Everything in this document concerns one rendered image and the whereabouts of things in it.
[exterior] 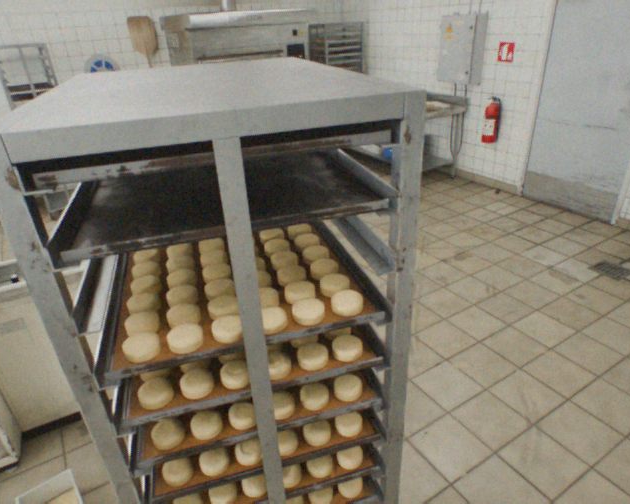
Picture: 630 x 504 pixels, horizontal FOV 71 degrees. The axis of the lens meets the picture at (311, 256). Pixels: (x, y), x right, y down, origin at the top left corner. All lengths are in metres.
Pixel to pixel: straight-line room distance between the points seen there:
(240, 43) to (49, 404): 4.35
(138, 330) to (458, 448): 2.00
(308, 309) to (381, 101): 0.32
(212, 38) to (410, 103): 5.13
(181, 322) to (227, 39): 5.14
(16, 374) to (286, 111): 2.31
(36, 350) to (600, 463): 2.75
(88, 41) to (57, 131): 5.85
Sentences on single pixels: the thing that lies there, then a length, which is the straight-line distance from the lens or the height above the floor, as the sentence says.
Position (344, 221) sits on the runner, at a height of 1.58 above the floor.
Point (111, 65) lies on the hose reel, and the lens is 6.27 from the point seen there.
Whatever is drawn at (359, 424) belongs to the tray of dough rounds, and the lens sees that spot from 0.87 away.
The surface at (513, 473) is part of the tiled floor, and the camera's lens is 2.46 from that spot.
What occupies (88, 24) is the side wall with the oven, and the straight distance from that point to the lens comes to 6.36.
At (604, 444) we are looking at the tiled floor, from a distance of 2.74.
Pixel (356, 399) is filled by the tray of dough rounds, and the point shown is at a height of 1.31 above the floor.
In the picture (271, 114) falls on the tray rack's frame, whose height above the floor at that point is 1.81.
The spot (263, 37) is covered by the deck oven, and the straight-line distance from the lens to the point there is 5.89.
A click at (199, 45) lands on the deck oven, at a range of 5.59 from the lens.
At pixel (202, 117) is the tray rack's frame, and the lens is 0.50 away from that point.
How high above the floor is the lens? 1.90
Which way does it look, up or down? 28 degrees down
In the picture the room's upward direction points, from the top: 3 degrees counter-clockwise
